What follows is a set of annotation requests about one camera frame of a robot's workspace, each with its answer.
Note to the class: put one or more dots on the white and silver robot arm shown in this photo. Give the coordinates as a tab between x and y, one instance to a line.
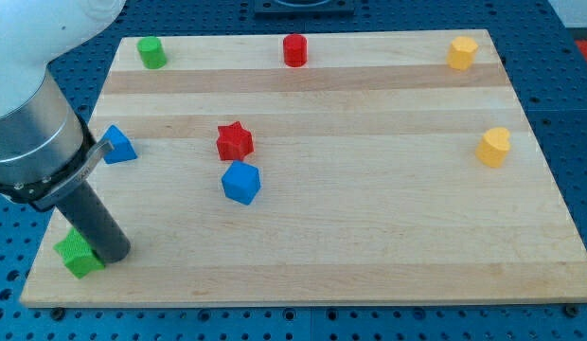
40	135

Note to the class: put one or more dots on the blue cube block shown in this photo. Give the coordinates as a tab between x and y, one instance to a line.
241	182

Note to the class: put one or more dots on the red star block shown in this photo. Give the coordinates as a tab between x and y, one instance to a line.
234	142

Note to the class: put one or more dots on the wooden board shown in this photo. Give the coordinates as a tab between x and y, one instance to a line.
371	193

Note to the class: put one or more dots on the red cylinder block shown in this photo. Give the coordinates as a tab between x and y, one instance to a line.
295	50

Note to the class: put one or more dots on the dark mounting plate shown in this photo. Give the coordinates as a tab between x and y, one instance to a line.
275	7

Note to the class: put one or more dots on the blue triangle block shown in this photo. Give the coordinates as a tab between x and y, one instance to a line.
123	147

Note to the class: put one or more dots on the green cylinder block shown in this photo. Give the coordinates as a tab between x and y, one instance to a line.
151	52

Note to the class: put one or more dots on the yellow hexagon block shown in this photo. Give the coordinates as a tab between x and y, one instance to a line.
461	53

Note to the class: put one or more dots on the yellow heart block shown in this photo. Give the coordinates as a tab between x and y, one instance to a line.
493	147

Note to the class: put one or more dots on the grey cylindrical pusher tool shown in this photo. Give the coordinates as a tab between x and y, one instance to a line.
85	211

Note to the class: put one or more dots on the green star block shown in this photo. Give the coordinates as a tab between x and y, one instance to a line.
77	255

